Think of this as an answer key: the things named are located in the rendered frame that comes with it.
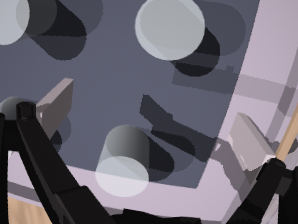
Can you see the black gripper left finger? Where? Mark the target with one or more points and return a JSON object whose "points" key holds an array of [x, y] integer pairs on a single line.
{"points": [[64, 200]]}

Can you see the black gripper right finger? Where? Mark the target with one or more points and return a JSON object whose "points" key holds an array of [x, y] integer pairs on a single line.
{"points": [[253, 154]]}

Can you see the pale grey cylinder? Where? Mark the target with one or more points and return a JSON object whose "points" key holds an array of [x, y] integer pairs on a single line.
{"points": [[8, 107], [22, 19], [169, 29], [123, 167]]}

